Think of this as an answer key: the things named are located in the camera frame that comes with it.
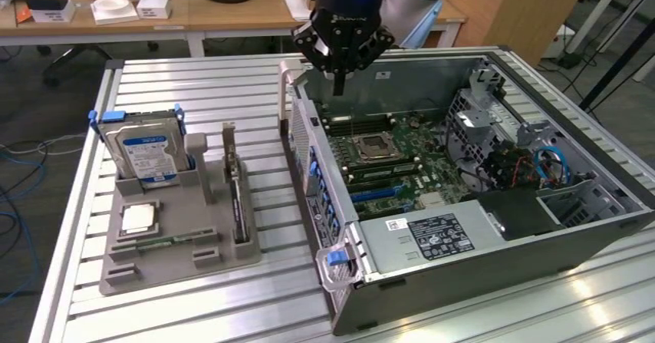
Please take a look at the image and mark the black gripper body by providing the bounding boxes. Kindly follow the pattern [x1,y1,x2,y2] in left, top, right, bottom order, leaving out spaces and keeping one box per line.
[310,0,385,74]

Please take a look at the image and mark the green graphics card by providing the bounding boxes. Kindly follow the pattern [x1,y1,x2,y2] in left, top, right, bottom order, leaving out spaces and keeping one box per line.
[222,122,253,245]

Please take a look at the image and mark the flat white box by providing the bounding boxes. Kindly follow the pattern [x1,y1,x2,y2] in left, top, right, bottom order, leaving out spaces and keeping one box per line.
[285,0,315,21]

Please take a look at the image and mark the metal CPU socket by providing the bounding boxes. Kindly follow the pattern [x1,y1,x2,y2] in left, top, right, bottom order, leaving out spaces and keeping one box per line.
[355,131,398,163]

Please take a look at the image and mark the green motherboard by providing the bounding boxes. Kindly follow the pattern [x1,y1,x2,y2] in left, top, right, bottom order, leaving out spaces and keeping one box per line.
[319,110,481,221]

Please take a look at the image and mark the small white box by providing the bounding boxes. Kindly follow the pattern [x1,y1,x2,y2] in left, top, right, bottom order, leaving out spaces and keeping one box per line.
[135,0,174,20]

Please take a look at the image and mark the perforated metal disk bay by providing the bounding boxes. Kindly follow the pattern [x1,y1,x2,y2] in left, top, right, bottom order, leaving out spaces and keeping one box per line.
[443,66,531,167]

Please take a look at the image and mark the installed RAM stick white label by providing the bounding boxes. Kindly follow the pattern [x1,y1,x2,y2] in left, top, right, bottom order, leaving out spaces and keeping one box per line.
[347,161,422,181]

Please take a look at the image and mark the wooden cabinet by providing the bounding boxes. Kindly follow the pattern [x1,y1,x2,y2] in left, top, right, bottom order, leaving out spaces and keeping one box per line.
[438,0,598,68]

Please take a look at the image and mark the black power adapter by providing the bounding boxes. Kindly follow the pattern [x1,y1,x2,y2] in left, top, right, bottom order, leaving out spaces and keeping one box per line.
[556,53,598,70]

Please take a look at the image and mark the white box with round insert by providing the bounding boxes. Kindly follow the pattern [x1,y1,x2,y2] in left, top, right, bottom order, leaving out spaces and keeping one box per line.
[91,0,141,25]

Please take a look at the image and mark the blue expansion slot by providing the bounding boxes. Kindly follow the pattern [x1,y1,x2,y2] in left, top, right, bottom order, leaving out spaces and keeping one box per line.
[350,184,409,203]

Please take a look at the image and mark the hard disk with blue caddy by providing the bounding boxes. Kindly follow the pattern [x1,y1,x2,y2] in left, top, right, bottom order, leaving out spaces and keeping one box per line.
[87,104,187,190]

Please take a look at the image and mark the black stand pole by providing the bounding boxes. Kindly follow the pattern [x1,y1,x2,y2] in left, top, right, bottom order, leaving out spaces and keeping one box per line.
[578,0,655,112]

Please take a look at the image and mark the black office chair base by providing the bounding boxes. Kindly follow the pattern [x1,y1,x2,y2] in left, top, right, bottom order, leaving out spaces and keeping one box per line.
[41,43,114,87]

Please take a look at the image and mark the white box black lid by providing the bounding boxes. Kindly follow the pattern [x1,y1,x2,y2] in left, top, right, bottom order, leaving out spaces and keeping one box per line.
[25,0,78,24]

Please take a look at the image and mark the grey parts rack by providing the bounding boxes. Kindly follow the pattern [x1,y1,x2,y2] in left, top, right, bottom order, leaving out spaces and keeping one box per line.
[99,131,266,297]

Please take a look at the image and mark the black plastic cover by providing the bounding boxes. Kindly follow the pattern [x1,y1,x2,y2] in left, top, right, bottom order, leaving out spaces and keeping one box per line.
[478,187,568,242]

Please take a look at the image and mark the grey power supply unit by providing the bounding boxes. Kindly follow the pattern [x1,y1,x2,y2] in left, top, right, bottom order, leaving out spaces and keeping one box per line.
[358,199,506,275]

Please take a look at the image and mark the silver CPU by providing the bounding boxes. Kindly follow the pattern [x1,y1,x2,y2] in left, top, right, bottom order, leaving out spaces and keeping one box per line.
[121,204,161,233]

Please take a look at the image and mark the grey open disk bay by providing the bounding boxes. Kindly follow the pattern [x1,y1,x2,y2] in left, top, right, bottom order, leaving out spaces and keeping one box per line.
[535,172,645,229]

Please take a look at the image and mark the green RAM stick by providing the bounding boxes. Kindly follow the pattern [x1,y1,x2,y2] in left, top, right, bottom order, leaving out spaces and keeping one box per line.
[134,232,199,251]

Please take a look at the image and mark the open black PC case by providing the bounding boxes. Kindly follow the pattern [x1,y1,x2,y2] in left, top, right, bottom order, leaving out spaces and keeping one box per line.
[275,45,655,337]

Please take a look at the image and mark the white pedestal box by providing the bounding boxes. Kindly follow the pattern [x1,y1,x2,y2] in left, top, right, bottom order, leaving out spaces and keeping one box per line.
[542,24,578,60]

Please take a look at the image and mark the black power wire bundle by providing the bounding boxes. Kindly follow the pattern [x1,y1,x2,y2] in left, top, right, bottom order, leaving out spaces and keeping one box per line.
[458,145,542,193]

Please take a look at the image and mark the blue disk wire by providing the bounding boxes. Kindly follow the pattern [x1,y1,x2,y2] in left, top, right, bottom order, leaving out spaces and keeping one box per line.
[531,145,574,189]

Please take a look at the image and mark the blue floor cable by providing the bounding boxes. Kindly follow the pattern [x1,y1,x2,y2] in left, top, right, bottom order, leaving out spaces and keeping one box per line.
[0,147,46,305]

